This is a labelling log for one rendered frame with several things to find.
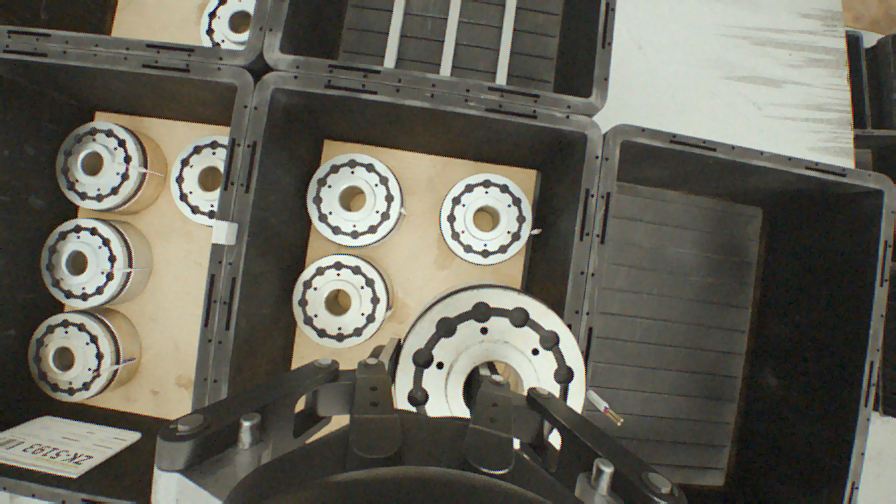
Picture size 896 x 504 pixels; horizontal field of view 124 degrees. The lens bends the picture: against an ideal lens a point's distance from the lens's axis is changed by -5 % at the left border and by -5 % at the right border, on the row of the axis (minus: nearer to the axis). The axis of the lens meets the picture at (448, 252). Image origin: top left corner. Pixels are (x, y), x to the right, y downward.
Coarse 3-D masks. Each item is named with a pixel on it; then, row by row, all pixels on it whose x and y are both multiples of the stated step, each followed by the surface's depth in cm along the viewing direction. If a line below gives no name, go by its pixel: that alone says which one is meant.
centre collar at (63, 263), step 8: (64, 248) 27; (72, 248) 27; (80, 248) 27; (88, 248) 27; (64, 256) 27; (72, 256) 28; (88, 256) 27; (96, 256) 27; (56, 264) 27; (64, 264) 27; (88, 264) 27; (96, 264) 27; (64, 272) 27; (72, 272) 28; (88, 272) 27; (96, 272) 28; (72, 280) 27; (80, 280) 27; (88, 280) 27
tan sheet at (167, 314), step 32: (160, 128) 31; (192, 128) 31; (224, 128) 31; (160, 224) 31; (192, 224) 31; (160, 256) 31; (192, 256) 31; (160, 288) 31; (192, 288) 31; (160, 320) 31; (192, 320) 31; (160, 352) 31; (192, 352) 31; (128, 384) 31; (160, 384) 31; (192, 384) 31; (160, 416) 31
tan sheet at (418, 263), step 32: (384, 160) 32; (416, 160) 32; (448, 160) 32; (416, 192) 32; (416, 224) 32; (480, 224) 32; (320, 256) 32; (384, 256) 32; (416, 256) 32; (448, 256) 32; (416, 288) 32; (320, 352) 31; (352, 352) 31
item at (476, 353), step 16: (464, 352) 13; (480, 352) 13; (496, 352) 13; (512, 352) 13; (448, 368) 14; (464, 368) 13; (512, 368) 13; (528, 368) 13; (448, 384) 13; (464, 384) 13; (528, 384) 13; (448, 400) 13; (464, 400) 13; (464, 416) 13
